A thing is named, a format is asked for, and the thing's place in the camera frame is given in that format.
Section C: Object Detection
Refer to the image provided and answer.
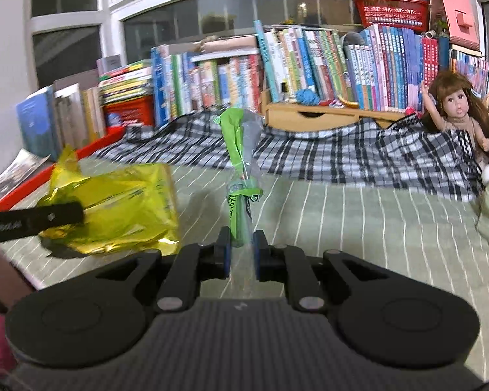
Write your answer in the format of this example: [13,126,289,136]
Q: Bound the yellow snack bag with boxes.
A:
[37,146,180,259]

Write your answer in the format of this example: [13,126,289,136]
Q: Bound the green clear plastic wrapper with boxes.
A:
[220,108,263,298]

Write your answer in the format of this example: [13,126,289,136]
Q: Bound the leaning books at left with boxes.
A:
[16,83,107,161]

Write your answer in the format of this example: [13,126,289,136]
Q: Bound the stack of flat books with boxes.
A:
[99,59,153,105]

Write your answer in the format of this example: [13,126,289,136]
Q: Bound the row of upright books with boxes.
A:
[151,21,489,127]

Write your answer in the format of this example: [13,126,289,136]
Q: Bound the red basket on books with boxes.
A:
[354,0,429,33]

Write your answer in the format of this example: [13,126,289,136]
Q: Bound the wooden drawer organizer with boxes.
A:
[261,90,405,132]

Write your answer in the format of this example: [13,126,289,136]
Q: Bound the green checked bed sheet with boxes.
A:
[0,166,489,380]

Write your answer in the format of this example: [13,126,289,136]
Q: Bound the red plastic basket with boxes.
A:
[103,95,154,127]

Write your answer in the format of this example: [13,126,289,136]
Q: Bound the black white plaid blanket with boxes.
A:
[94,112,483,201]

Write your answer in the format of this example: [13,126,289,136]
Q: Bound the blue yarn ball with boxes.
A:
[295,89,320,106]

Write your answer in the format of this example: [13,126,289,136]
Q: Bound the brown haired doll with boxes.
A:
[421,71,489,169]

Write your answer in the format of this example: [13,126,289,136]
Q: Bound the pink box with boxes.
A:
[429,0,480,51]

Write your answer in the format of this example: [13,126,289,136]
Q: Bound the red bed rail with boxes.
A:
[0,126,125,212]

